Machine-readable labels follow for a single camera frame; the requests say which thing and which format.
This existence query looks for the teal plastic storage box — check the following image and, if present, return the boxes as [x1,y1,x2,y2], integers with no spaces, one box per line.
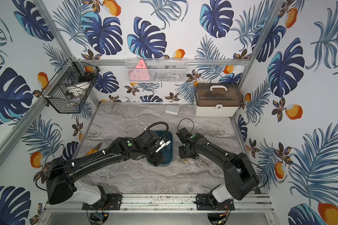
[146,130,173,167]

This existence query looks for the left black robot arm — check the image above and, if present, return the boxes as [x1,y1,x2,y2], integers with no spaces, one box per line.
[46,137,171,205]

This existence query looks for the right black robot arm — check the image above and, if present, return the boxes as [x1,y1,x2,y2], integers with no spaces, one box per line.
[177,132,259,203]

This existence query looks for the small white square box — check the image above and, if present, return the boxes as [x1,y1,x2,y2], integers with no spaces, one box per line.
[165,105,180,115]

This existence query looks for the white box with brown lid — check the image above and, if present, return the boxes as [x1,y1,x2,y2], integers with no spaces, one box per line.
[194,83,243,117]

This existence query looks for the pink triangle item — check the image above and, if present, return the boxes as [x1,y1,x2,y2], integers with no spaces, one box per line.
[129,60,150,82]

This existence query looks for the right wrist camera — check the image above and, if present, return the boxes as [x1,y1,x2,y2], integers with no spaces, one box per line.
[176,128,192,142]

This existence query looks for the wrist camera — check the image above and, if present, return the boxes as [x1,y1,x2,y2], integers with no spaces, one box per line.
[176,128,192,142]
[140,129,171,153]

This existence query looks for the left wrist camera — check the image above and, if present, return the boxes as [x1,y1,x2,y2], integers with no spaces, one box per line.
[140,129,171,153]

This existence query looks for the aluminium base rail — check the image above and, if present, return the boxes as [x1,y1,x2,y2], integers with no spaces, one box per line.
[45,193,274,213]

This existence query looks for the yellow handled pliers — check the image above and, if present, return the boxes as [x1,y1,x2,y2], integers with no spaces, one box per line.
[85,143,102,156]

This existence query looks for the clear wall shelf basket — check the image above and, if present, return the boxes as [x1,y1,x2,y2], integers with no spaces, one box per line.
[125,58,188,83]

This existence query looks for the black wire basket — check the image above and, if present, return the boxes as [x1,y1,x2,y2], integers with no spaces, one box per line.
[40,58,100,114]

